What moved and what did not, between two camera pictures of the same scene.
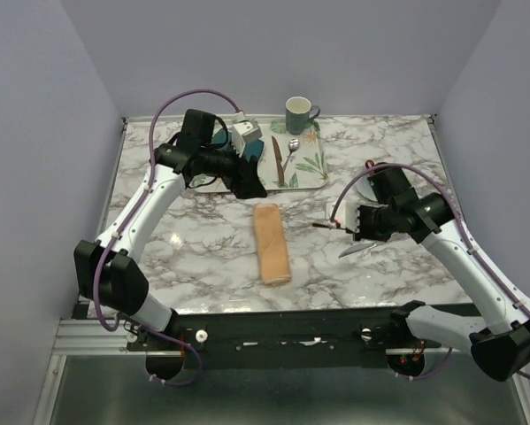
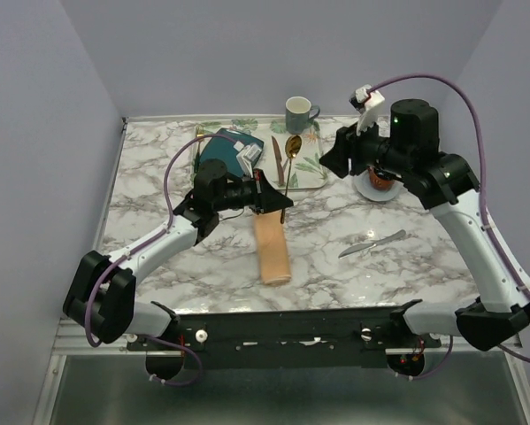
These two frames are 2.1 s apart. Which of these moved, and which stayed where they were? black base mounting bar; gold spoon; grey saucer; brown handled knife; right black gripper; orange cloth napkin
Moved: right black gripper; gold spoon
Stayed: brown handled knife; black base mounting bar; grey saucer; orange cloth napkin
